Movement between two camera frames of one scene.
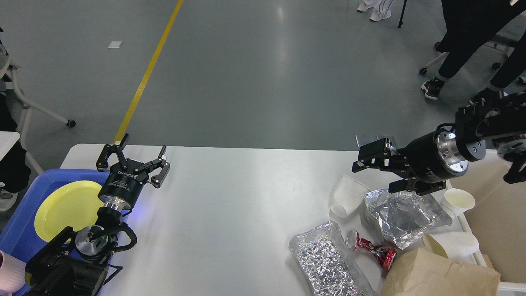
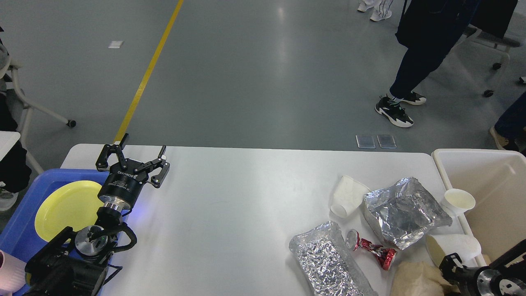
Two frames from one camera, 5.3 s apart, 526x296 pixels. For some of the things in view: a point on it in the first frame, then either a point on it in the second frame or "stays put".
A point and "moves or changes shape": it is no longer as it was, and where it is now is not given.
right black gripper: (432, 158) to (473, 281)
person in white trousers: (381, 8) stays put
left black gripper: (122, 187) stays put
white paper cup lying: (348, 194) stays put
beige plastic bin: (497, 218) stays put
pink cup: (12, 274) stays put
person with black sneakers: (471, 24) to (429, 29)
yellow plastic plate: (74, 204) stays put
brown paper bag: (418, 272) moves or changes shape
